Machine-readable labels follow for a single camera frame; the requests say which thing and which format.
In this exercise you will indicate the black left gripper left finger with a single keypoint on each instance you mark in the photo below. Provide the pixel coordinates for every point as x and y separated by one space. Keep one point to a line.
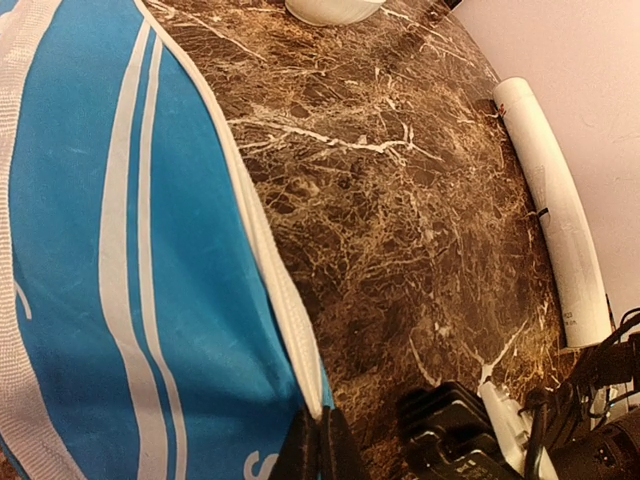
299 457

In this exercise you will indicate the blue racket bag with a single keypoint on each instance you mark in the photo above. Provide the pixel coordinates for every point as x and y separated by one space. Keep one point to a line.
149 327

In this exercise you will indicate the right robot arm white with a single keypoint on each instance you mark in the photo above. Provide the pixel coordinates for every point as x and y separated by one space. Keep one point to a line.
574 423

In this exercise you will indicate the white shuttlecock tube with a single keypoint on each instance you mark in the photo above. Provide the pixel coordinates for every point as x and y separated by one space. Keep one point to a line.
560 212

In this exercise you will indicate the white ceramic bowl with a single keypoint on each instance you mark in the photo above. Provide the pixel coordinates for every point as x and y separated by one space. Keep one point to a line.
332 12

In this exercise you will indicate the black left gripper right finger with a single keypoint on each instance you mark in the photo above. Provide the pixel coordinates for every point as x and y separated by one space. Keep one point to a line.
340 457

